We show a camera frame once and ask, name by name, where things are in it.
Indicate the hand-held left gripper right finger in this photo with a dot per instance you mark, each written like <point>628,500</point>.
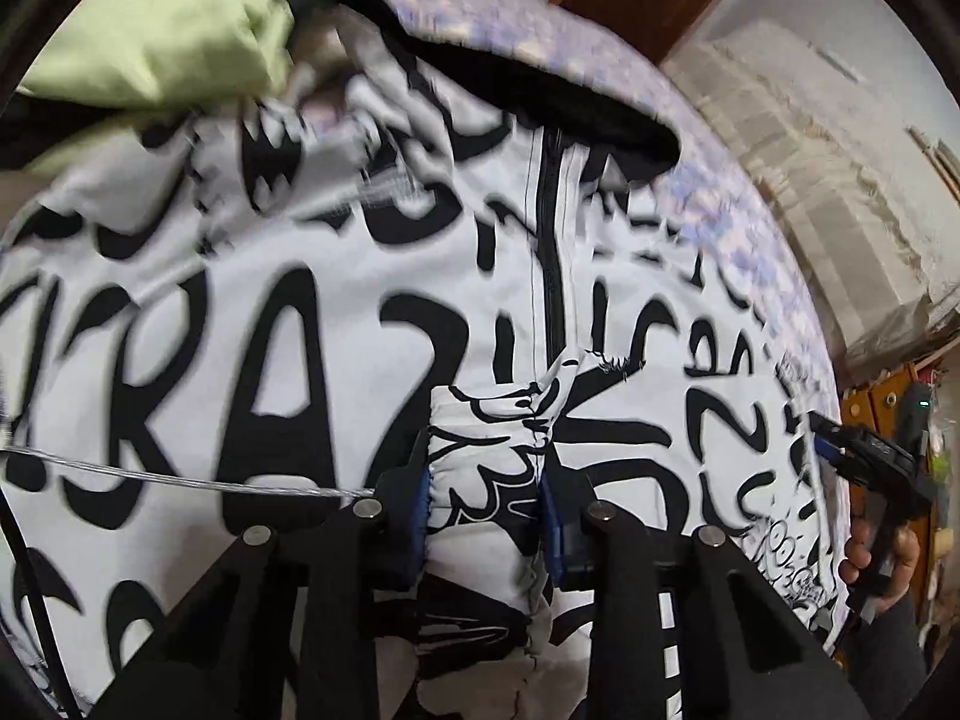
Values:
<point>555,536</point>

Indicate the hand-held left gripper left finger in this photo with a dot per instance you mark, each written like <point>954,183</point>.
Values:
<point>416,514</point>

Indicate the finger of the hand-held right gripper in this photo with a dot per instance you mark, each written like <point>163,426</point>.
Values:
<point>829,450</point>

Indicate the white black graffiti print jacket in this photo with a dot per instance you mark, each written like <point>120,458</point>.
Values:
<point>225,225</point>

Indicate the person's right forearm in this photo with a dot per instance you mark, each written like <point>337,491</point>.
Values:
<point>892,649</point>

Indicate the person's right hand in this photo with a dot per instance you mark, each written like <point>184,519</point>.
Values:
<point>906,562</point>

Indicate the wooden drawer cabinet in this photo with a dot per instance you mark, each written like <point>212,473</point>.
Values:
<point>874,397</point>

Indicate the purple cat print blanket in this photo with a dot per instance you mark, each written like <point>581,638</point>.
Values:
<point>540,22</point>

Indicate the light green black jacket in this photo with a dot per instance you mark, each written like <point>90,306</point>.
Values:
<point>150,30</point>

